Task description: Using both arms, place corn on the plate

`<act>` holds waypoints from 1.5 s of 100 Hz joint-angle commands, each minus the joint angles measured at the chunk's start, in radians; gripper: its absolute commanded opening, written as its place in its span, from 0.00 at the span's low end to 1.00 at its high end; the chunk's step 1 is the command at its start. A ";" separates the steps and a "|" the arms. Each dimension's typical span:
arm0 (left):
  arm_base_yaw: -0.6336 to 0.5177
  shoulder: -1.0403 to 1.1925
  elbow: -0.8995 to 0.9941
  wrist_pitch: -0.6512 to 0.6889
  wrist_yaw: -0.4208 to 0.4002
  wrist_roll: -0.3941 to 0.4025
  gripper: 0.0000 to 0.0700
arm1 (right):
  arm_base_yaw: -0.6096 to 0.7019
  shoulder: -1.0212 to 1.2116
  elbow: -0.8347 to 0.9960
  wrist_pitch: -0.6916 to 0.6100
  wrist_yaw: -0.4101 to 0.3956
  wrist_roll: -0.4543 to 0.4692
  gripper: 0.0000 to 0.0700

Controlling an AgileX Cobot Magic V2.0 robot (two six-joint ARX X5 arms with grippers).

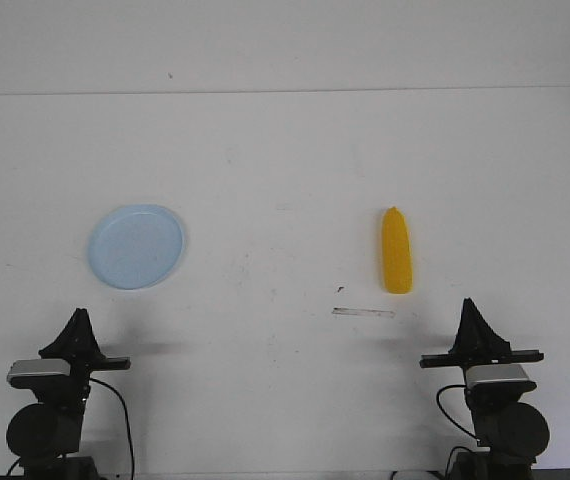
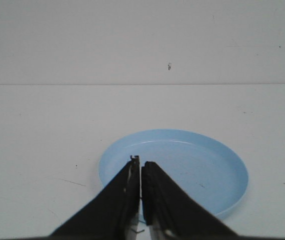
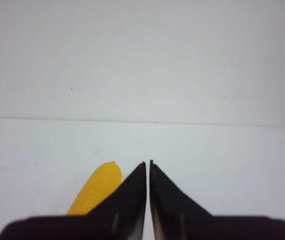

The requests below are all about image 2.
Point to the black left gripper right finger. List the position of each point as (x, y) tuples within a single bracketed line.
[(170, 212)]

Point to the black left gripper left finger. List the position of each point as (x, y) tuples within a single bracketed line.
[(114, 212)]

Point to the light blue round plate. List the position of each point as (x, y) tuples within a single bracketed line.
[(210, 172)]

